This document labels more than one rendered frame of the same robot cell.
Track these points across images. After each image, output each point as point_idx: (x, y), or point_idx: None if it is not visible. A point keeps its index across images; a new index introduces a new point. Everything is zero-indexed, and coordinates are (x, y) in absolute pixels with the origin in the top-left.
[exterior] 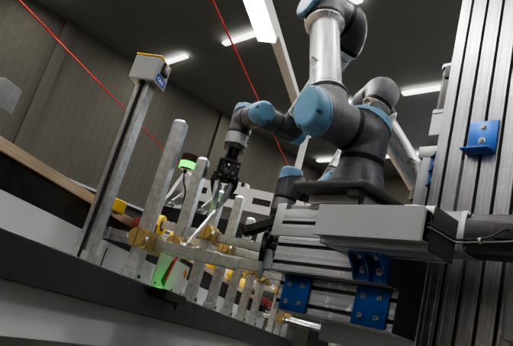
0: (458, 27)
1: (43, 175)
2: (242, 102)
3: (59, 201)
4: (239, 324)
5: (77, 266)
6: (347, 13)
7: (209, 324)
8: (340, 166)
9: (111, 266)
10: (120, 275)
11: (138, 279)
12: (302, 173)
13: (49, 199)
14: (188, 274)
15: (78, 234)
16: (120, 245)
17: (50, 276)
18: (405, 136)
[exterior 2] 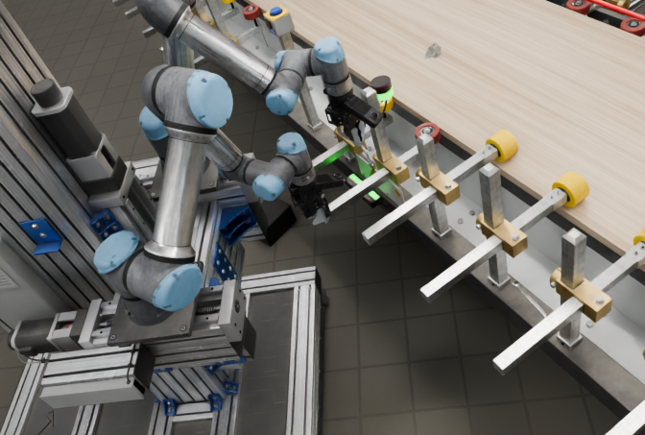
0: (37, 54)
1: None
2: (324, 38)
3: (367, 86)
4: (594, 384)
5: (298, 127)
6: None
7: (474, 286)
8: None
9: (439, 155)
10: (324, 147)
11: (348, 161)
12: (277, 147)
13: (361, 84)
14: (615, 259)
15: (393, 114)
16: (439, 141)
17: (291, 124)
18: (164, 164)
